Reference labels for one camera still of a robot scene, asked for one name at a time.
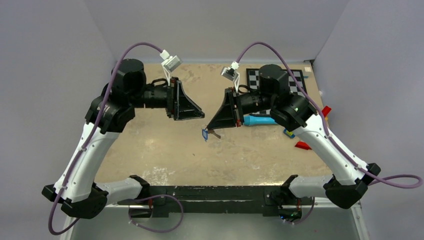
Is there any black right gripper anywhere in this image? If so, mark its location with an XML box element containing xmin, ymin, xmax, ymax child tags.
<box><xmin>207</xmin><ymin>87</ymin><xmax>275</xmax><ymax>130</ymax></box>

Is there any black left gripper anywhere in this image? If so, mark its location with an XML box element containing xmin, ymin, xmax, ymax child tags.
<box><xmin>128</xmin><ymin>75</ymin><xmax>205</xmax><ymax>120</ymax></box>

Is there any blue plastic key tag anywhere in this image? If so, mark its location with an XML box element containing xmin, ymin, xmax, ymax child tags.
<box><xmin>201</xmin><ymin>129</ymin><xmax>209</xmax><ymax>142</ymax></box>

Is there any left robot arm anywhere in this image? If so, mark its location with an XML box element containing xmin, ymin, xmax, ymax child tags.
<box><xmin>42</xmin><ymin>59</ymin><xmax>205</xmax><ymax>219</ymax></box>

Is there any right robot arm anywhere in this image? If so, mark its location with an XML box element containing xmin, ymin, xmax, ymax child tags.
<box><xmin>206</xmin><ymin>64</ymin><xmax>381</xmax><ymax>209</ymax></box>

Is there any light blue plastic cylinder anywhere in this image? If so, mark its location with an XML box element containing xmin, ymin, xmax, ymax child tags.
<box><xmin>243</xmin><ymin>115</ymin><xmax>277</xmax><ymax>126</ymax></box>

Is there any black white chessboard mat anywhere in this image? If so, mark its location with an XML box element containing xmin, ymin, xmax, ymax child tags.
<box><xmin>246</xmin><ymin>68</ymin><xmax>313</xmax><ymax>116</ymax></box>

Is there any red triangular block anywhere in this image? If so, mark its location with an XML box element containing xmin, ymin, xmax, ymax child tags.
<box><xmin>295</xmin><ymin>141</ymin><xmax>312</xmax><ymax>150</ymax></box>

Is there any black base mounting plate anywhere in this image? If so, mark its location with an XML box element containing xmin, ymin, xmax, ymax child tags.
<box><xmin>146</xmin><ymin>185</ymin><xmax>313</xmax><ymax>218</ymax></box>

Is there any red green toy block stack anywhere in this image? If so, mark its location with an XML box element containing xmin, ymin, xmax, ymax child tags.
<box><xmin>321</xmin><ymin>105</ymin><xmax>332</xmax><ymax>118</ymax></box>

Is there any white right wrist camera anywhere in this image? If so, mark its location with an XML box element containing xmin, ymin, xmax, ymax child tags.
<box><xmin>220</xmin><ymin>61</ymin><xmax>240</xmax><ymax>92</ymax></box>

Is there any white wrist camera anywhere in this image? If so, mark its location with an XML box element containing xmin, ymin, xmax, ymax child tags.
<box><xmin>220</xmin><ymin>61</ymin><xmax>240</xmax><ymax>92</ymax></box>
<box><xmin>160</xmin><ymin>49</ymin><xmax>183</xmax><ymax>86</ymax></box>

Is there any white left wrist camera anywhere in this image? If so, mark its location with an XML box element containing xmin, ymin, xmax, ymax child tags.
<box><xmin>160</xmin><ymin>49</ymin><xmax>183</xmax><ymax>86</ymax></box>

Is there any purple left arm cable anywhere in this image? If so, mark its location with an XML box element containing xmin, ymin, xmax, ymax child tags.
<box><xmin>47</xmin><ymin>42</ymin><xmax>165</xmax><ymax>236</ymax></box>

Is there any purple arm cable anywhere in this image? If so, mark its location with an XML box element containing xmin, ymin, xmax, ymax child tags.
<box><xmin>47</xmin><ymin>42</ymin><xmax>165</xmax><ymax>236</ymax></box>
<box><xmin>235</xmin><ymin>41</ymin><xmax>424</xmax><ymax>190</ymax></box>

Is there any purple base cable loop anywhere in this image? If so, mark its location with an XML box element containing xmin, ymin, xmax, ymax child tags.
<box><xmin>128</xmin><ymin>194</ymin><xmax>185</xmax><ymax>233</ymax></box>

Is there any aluminium frame rail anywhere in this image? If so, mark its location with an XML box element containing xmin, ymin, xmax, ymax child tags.
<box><xmin>61</xmin><ymin>197</ymin><xmax>369</xmax><ymax>240</ymax></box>

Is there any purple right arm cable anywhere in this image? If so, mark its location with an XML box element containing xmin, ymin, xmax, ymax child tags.
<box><xmin>235</xmin><ymin>41</ymin><xmax>424</xmax><ymax>190</ymax></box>

